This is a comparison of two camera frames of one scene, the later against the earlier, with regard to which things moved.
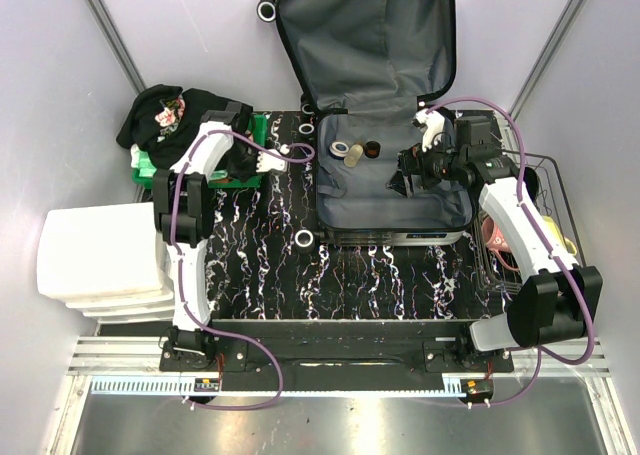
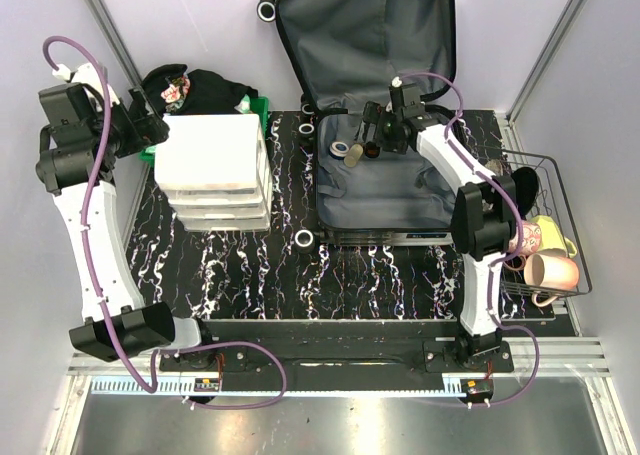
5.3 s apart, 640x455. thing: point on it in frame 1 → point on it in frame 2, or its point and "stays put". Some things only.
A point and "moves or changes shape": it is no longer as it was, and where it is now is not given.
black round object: (531, 180) stays put
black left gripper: (243, 174) → (141, 131)
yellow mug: (565, 243) stays put
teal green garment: (141, 160) moves or changes shape
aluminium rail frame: (88, 357) stays put
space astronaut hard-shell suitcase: (371, 50) stays put
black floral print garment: (163, 119) moves or changes shape
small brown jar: (372, 149) stays put
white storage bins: (109, 261) → (215, 172)
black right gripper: (413, 161) → (374, 114)
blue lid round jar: (338, 149) stays put
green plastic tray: (260, 125) → (258, 106)
